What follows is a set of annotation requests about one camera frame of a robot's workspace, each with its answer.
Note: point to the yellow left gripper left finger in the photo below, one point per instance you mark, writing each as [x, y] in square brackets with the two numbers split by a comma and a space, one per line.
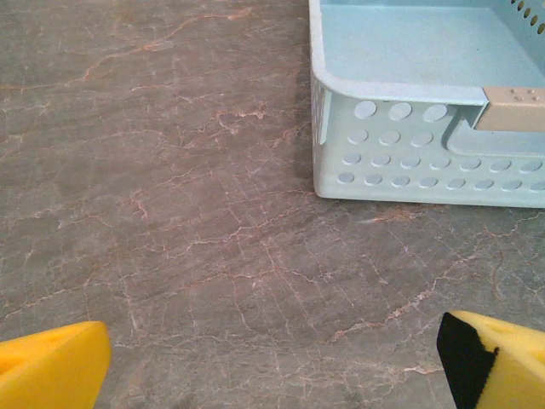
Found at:
[55, 366]

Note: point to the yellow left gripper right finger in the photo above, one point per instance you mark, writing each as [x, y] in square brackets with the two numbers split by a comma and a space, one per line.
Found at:
[515, 366]

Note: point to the light blue perforated plastic basket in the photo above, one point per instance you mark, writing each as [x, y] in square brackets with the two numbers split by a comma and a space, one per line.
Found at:
[404, 51]

